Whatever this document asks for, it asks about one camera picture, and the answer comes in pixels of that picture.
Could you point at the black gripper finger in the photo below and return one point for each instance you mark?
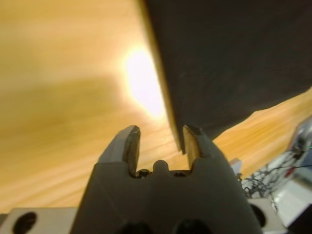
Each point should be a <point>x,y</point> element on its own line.
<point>204,146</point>
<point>122,148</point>

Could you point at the black Unitree polo shirt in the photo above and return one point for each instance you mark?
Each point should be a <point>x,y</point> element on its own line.
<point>231,61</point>

